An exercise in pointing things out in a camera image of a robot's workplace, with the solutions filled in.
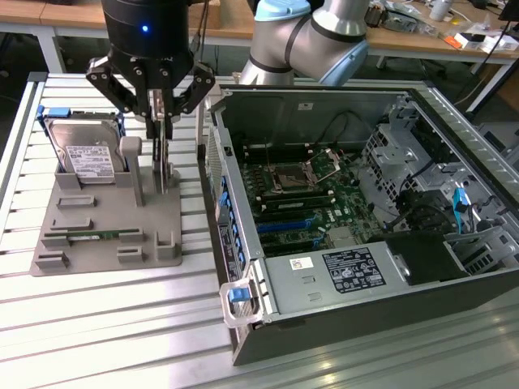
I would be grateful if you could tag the black RAM stick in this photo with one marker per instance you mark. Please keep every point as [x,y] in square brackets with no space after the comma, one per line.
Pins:
[296,203]

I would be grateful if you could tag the open black PC case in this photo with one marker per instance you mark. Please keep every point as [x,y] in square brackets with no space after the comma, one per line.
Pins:
[324,328]

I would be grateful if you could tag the grey computer case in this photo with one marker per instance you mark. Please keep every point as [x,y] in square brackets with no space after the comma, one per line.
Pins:
[503,142]

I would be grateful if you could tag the grey plastic parts rack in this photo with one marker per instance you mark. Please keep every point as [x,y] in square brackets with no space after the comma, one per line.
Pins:
[101,219]

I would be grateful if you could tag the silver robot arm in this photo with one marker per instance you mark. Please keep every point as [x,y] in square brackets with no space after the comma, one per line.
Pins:
[284,44]

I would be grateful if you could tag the orange and white box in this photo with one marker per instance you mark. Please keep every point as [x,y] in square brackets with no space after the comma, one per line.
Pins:
[466,40]

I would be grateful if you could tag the white flat box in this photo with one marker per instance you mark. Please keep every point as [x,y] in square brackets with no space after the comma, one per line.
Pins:
[498,42]

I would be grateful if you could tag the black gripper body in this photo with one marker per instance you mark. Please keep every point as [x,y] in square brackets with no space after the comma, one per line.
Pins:
[150,44]

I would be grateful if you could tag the hard disk with blue bracket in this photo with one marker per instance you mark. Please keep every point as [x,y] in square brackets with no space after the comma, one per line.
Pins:
[85,146]

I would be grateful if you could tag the grey power supply unit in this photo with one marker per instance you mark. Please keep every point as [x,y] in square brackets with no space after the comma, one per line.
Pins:
[312,283]

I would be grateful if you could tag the cluttered wooden desk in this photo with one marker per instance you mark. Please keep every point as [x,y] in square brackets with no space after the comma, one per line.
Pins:
[405,40]

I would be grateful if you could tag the white cup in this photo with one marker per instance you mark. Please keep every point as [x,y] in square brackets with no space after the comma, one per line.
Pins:
[440,10]

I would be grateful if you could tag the black expansion slot blue latch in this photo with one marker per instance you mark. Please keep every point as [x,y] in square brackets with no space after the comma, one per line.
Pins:
[284,242]

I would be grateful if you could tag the green RAM stick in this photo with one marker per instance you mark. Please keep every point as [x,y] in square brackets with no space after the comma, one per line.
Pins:
[105,234]

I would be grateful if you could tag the CPU socket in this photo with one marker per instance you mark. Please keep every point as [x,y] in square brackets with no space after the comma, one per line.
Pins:
[290,180]

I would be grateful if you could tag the metal socket cover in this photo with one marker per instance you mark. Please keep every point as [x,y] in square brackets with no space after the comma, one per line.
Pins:
[326,164]

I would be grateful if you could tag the wooden desk white frame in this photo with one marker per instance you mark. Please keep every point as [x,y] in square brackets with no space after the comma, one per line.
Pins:
[61,14]

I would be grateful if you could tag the thin metal locking lever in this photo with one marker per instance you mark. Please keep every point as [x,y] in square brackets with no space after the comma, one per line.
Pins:
[268,152]

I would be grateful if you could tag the metal disk bay cage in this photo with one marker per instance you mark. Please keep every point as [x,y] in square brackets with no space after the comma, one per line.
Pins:
[389,162]

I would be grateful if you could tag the green motherboard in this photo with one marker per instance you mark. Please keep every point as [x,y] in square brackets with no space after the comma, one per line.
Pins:
[348,202]

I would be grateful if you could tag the graphics card with metal bracket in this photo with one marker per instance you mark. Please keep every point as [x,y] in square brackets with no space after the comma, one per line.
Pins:
[162,170]

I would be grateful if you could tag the grey metal component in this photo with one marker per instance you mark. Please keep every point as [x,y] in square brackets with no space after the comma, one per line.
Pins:
[401,20]

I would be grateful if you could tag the black plastic shroud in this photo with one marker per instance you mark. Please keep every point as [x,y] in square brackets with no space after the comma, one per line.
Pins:
[425,259]

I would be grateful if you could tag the plain black expansion slot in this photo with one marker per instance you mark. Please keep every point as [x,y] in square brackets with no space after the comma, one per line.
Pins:
[292,215]

